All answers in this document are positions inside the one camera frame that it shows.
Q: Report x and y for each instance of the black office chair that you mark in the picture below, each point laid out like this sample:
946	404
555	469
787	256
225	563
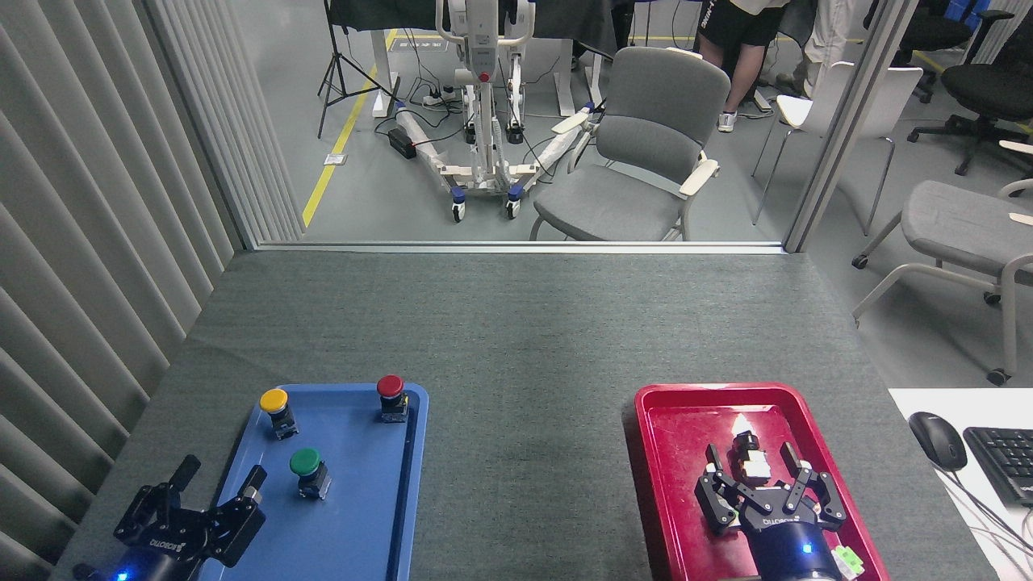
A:
989	89
928	32

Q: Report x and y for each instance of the white plastic chair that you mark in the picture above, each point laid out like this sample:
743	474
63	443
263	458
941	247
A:
888	97

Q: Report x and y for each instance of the grey armchair with cream armrests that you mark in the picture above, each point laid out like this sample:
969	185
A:
646	145

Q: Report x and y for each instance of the black tripod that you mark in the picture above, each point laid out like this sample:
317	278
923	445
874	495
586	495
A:
332	73

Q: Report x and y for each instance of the red plastic tray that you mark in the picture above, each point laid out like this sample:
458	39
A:
678	452

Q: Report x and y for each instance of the red push button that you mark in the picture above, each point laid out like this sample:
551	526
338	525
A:
391	386

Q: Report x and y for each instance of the black keyboard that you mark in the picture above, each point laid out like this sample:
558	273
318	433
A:
1005	460

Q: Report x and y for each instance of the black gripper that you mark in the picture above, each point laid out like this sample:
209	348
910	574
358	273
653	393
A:
165	557
795	549

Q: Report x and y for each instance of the silver table rail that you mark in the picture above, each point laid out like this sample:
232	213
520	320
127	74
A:
516	247

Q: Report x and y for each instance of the white stand on wheels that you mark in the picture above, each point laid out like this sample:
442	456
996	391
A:
484	121

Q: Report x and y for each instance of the black switch with white base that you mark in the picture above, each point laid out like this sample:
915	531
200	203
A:
754	464

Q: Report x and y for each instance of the grey armchair with grey frame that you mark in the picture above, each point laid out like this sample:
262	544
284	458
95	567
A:
960	222

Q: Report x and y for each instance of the person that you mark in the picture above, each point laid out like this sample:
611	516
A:
831	32

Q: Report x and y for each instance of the white power strip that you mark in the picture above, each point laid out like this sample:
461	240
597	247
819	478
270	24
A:
438	98

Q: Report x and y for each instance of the white switch with green base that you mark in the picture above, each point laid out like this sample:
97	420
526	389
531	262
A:
847	561

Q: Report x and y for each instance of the silver post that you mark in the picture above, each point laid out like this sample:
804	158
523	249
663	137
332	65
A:
847	121

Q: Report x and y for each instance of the yellow push button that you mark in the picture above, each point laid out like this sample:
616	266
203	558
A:
273	399

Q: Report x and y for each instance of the green push button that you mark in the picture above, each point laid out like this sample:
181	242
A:
305	462

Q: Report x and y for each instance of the blue plastic tray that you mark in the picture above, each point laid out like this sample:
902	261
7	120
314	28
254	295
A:
355	516

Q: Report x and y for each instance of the black computer mouse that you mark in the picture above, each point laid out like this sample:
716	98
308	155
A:
938	440

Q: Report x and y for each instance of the black power adapter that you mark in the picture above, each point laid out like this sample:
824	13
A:
401	142

